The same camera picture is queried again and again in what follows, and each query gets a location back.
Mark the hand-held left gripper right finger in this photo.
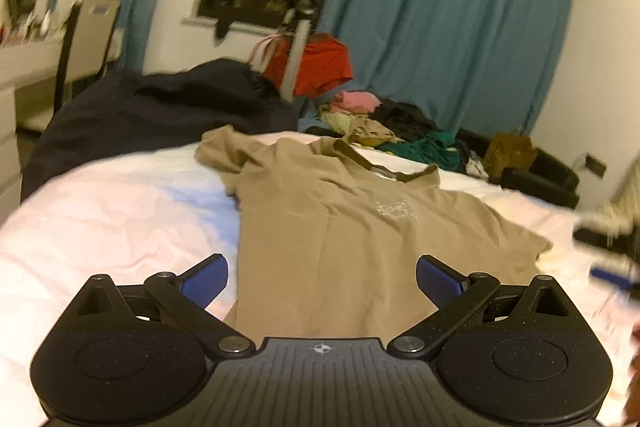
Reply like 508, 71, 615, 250
387, 255, 571, 358

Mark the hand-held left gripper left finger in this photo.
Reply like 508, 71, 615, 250
75, 253, 257, 358

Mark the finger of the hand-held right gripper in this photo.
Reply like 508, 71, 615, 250
590, 257, 640, 288

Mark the khaki t-shirt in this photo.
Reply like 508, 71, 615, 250
195, 125, 553, 344

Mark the black sofa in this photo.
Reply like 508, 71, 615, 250
456, 127, 581, 208

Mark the white patterned cloth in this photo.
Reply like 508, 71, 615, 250
464, 157, 490, 180

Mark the bed with pastel sheet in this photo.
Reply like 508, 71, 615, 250
0, 130, 640, 427

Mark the brown paper bag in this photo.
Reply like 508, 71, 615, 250
482, 133, 539, 178

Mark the green garment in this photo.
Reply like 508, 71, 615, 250
377, 130, 463, 172

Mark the black garment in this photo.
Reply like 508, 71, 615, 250
372, 101, 440, 140

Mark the yellow-beige garment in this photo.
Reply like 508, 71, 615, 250
320, 104, 405, 146

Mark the dark navy duvet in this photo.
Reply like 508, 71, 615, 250
21, 59, 301, 202

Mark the blue cloth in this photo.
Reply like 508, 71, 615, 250
297, 117, 326, 136

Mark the pink garment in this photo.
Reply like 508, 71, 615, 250
334, 90, 382, 115

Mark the red shirt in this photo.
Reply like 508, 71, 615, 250
262, 33, 355, 98

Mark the silver tripod stand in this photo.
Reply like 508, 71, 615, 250
277, 0, 323, 102

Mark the white dresser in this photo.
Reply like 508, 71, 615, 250
0, 38, 66, 228

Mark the wide blue curtain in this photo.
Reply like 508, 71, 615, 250
317, 0, 577, 140

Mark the beige chair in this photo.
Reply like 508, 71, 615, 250
52, 0, 122, 112

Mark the wall socket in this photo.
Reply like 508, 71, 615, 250
584, 153, 608, 176

